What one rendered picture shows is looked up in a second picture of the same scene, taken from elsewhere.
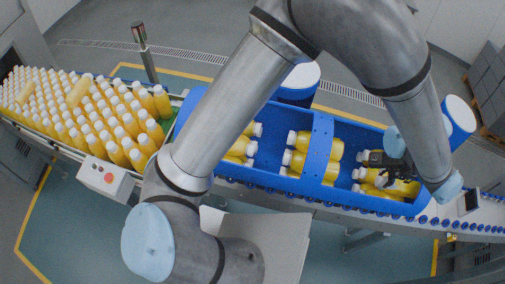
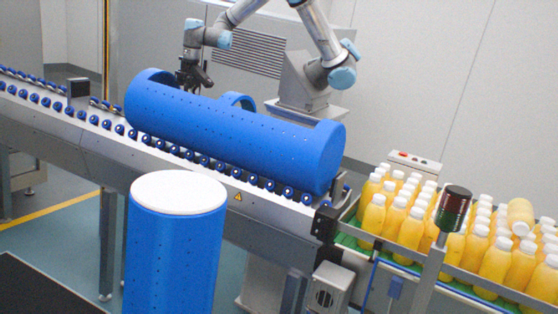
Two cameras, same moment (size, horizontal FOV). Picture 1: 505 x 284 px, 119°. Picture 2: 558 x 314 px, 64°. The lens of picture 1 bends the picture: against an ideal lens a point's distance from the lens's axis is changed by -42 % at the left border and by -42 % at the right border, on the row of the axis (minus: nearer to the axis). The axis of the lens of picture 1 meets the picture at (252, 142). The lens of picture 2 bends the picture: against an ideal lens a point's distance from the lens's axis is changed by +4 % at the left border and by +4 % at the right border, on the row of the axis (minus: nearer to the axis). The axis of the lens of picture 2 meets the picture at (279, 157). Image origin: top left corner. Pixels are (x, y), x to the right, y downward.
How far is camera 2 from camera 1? 2.02 m
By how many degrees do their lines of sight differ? 100
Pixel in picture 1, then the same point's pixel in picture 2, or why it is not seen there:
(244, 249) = (310, 65)
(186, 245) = not seen: hidden behind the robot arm
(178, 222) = not seen: hidden behind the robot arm
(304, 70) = (165, 182)
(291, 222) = (291, 58)
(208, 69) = not seen: outside the picture
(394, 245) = (54, 260)
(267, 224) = (297, 69)
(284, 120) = (238, 151)
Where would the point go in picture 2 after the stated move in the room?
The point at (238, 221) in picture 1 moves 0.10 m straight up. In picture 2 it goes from (307, 86) to (312, 63)
